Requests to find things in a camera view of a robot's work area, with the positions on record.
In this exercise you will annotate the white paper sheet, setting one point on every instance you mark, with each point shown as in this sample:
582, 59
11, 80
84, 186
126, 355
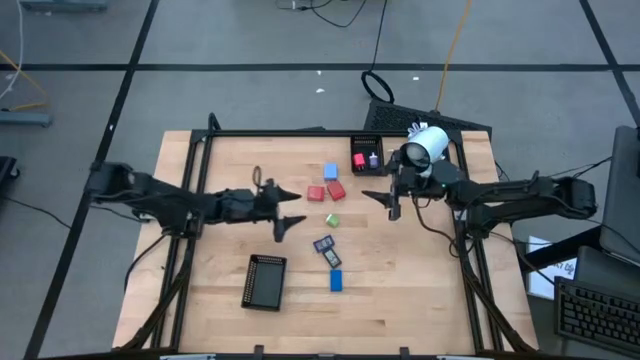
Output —
550, 280

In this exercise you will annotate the light blue box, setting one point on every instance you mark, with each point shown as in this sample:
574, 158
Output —
330, 171

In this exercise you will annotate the grey flat bar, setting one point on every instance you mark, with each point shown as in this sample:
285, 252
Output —
65, 5
25, 119

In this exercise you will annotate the black keyboard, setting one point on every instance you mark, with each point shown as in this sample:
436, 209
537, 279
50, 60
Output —
597, 315

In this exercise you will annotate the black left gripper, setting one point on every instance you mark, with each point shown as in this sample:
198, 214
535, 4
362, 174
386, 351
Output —
250, 205

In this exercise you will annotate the dark blue card case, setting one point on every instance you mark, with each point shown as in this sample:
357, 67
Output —
324, 243

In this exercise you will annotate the small black mesh basket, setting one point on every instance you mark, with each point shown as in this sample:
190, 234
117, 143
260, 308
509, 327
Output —
367, 142

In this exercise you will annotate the large computer monitor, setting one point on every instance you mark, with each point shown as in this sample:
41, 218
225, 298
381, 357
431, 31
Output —
622, 195

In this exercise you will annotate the red rectangular box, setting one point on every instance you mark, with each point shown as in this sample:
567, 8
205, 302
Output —
315, 193
336, 190

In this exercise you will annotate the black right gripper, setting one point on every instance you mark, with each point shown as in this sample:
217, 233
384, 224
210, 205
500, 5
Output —
412, 185

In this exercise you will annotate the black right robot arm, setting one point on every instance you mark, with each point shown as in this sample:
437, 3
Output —
525, 197

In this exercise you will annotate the black mesh computer case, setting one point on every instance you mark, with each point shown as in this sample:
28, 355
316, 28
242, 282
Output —
425, 119

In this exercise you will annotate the green cube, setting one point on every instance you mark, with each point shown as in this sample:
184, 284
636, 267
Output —
332, 220

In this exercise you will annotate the black card case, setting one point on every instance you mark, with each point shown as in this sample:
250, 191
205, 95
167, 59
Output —
331, 258

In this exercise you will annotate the blue rectangular box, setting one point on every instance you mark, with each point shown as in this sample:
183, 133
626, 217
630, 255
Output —
336, 280

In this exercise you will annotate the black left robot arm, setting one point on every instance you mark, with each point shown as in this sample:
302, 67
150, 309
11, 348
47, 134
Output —
160, 197

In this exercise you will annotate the black aluminium table frame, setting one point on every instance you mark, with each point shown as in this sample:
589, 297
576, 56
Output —
325, 133

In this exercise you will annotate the red plug charger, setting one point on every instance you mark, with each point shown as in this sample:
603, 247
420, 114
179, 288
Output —
359, 161

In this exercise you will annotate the black desk beam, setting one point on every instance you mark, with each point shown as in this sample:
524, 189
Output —
560, 250

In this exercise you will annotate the large black mesh basket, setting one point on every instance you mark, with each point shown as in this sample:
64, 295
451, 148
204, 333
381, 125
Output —
264, 285

